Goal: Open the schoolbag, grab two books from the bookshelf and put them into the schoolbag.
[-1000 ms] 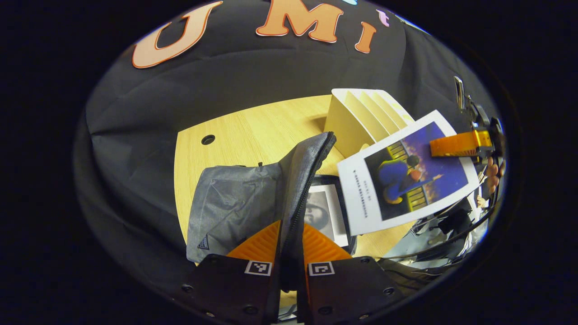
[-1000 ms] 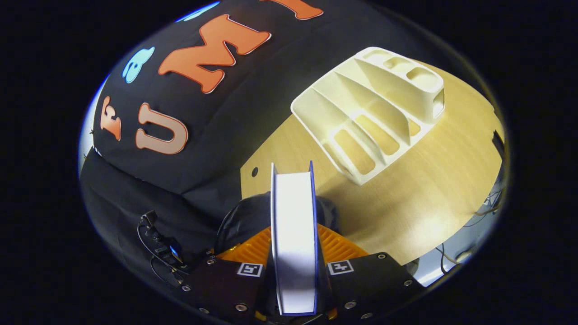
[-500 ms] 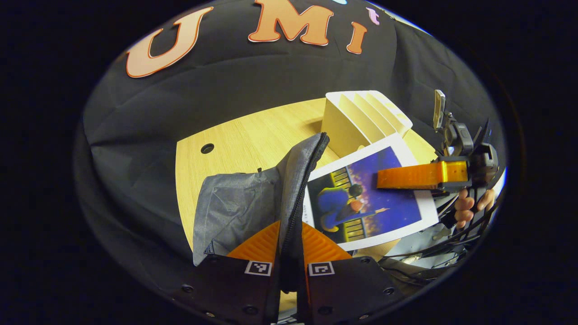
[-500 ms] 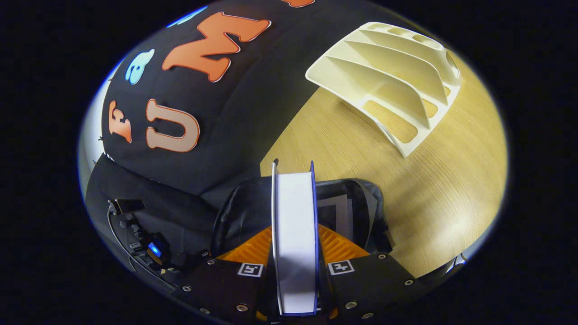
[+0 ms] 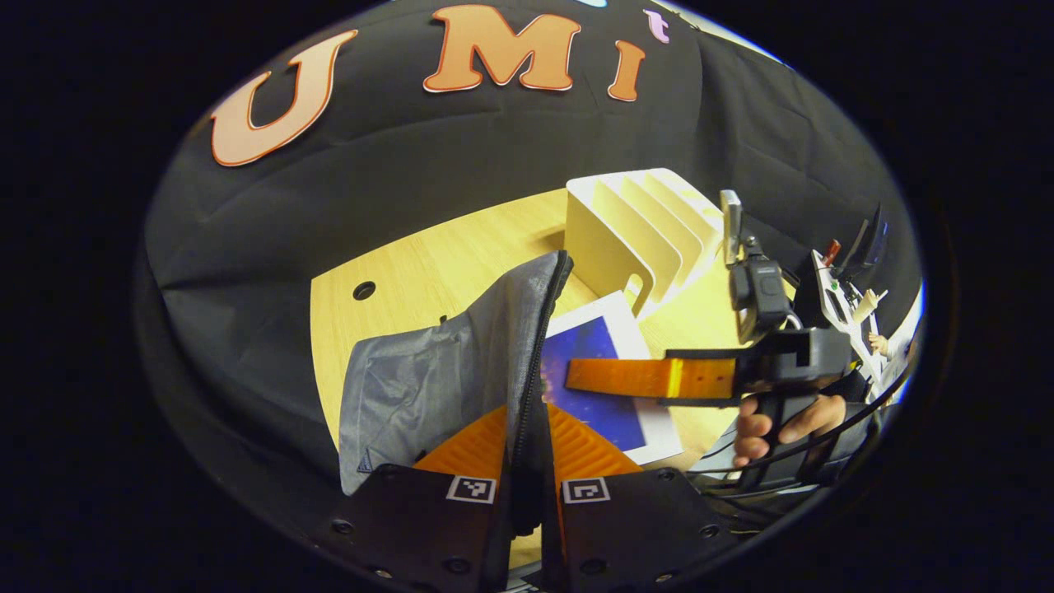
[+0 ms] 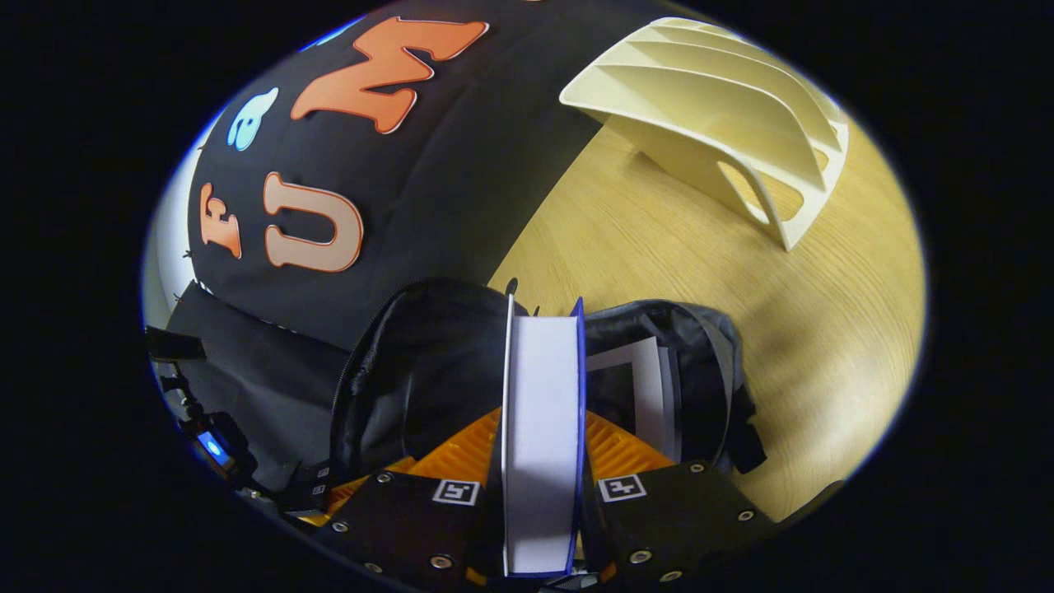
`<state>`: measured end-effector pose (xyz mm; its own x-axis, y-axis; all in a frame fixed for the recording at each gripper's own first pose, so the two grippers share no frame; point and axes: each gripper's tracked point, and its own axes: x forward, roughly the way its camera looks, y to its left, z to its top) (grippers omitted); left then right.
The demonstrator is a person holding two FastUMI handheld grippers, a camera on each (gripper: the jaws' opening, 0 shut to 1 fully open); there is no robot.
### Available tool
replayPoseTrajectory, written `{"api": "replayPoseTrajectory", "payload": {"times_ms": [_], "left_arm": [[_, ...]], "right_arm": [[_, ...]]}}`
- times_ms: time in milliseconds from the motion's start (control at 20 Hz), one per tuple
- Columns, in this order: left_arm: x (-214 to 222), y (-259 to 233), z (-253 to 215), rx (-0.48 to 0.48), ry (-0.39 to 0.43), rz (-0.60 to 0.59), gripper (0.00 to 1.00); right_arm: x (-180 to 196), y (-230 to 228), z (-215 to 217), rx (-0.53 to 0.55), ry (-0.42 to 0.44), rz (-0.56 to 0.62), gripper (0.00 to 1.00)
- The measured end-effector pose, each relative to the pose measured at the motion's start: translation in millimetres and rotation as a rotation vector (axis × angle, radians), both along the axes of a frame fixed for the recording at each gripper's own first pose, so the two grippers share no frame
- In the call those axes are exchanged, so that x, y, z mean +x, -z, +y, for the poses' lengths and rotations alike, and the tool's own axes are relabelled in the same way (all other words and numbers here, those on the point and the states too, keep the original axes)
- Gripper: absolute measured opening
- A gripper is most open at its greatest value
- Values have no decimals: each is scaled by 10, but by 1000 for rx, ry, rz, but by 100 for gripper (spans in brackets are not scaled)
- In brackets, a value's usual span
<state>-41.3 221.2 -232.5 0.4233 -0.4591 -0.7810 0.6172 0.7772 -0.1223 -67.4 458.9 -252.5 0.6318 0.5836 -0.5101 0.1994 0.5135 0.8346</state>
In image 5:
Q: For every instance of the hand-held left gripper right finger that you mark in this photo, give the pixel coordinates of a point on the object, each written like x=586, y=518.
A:
x=634, y=527

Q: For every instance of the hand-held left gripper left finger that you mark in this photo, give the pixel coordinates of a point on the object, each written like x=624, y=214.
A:
x=420, y=527

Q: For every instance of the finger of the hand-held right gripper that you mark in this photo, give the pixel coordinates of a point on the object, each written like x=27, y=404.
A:
x=642, y=379

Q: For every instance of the blue cover book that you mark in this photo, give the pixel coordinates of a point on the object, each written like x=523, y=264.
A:
x=593, y=333

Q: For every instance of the grey schoolbag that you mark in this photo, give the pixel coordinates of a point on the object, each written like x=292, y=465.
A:
x=428, y=379

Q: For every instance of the white bookshelf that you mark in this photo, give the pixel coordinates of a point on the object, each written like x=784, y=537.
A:
x=626, y=231

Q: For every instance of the white background equipment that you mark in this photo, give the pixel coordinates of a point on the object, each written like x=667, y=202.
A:
x=832, y=288

